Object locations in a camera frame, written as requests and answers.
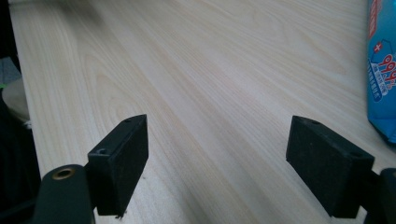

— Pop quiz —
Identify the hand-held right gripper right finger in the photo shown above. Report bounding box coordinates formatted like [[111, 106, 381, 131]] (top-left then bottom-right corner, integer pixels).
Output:
[[285, 115, 375, 219]]

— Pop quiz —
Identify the blue wet wipes pack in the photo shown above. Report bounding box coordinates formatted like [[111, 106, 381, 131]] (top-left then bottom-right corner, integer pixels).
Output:
[[366, 0, 396, 146]]

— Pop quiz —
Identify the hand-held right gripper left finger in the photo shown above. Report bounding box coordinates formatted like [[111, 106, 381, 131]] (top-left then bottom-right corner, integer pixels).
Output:
[[87, 114, 149, 218]]

